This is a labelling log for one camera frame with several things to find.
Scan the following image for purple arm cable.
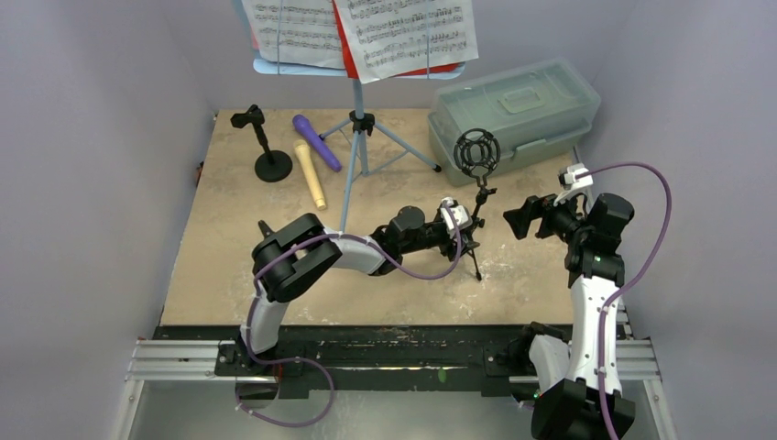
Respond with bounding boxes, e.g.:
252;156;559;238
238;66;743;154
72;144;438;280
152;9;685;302
242;203;464;366
573;161;673;440

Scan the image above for sheet music page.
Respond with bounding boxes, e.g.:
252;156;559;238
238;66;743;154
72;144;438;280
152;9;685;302
240;0;345;70
335;0;478;84

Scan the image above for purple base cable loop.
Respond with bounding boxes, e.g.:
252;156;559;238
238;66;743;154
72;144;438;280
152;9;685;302
233;355;336;429

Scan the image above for black round-base microphone stand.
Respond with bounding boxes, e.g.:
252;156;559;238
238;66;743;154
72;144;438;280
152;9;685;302
230;104;293;182

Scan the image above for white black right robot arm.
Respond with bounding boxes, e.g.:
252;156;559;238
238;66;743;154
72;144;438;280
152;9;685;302
503;192;636;439

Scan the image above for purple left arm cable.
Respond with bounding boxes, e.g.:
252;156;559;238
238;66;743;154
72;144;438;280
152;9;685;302
242;203;464;366

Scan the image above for purple toy microphone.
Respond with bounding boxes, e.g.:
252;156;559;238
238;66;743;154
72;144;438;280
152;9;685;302
292;114;343;172

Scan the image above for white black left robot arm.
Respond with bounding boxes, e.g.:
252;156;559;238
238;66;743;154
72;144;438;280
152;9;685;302
237;198;485;375

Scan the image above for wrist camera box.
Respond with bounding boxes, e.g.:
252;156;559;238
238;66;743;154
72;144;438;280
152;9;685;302
439;197;473;237
553;163;594;206

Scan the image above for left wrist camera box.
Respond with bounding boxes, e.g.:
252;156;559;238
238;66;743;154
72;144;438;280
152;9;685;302
439;197;473;237

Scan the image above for light blue music stand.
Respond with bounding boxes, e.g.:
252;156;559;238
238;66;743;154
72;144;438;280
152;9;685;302
230;0;467;235

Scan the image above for black pliers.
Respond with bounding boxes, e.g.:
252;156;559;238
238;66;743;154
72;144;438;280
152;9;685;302
257;220;274;237

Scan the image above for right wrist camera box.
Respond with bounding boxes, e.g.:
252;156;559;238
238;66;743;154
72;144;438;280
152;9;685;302
553;163;594;206

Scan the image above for translucent green storage box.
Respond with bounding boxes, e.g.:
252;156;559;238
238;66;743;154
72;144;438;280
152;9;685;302
427;58;601;186

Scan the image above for left sheet music page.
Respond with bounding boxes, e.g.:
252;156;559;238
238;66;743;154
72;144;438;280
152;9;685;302
240;0;345;70

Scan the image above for red folder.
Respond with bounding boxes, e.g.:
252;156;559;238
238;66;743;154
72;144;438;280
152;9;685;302
332;1;464;80

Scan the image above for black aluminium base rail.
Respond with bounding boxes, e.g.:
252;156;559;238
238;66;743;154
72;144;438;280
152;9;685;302
124;324;662;402

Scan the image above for right sheet music page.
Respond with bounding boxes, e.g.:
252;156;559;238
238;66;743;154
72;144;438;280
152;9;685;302
335;0;478;84

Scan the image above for black tripod microphone stand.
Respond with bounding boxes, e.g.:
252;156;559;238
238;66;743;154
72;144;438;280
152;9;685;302
453;128;501;281

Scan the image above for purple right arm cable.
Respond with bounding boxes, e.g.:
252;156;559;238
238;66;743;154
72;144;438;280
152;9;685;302
573;161;673;440

